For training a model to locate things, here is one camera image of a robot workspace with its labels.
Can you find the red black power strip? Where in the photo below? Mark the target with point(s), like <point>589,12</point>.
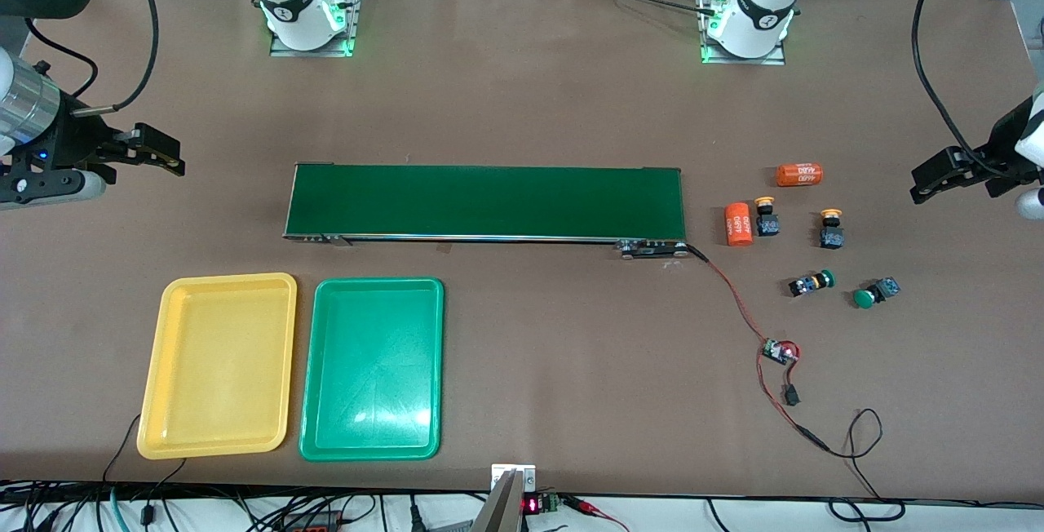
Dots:
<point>310,522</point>

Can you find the red clip lead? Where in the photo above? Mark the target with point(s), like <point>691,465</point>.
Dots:
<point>591,507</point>

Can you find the yellow plastic tray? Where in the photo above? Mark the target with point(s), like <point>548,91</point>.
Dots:
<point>216,369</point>

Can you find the yellow push button switch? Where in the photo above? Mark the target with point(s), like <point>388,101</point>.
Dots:
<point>767,224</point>
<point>832,236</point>

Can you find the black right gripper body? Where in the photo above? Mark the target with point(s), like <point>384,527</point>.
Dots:
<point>72,143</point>

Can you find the orange cylindrical battery cell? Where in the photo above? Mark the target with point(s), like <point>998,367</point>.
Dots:
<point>799,175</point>
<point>738,224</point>

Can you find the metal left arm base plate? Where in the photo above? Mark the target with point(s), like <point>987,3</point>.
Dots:
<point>775,60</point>

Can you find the green conveyor belt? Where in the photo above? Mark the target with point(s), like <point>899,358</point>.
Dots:
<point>489,201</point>

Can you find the red digit display module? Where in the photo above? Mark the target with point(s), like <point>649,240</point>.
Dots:
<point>532,505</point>

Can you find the green plastic tray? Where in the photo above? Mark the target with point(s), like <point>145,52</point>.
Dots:
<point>371,369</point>

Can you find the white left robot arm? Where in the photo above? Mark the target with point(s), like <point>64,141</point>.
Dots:
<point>763,2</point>

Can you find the green push button switch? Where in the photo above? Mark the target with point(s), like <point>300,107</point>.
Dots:
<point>864,298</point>
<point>807,284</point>

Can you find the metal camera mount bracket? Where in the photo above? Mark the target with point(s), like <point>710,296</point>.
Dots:
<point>497,512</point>

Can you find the small controller circuit board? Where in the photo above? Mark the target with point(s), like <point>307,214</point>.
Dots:
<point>776,351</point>

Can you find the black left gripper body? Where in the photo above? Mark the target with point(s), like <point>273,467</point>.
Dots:
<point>1000,147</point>

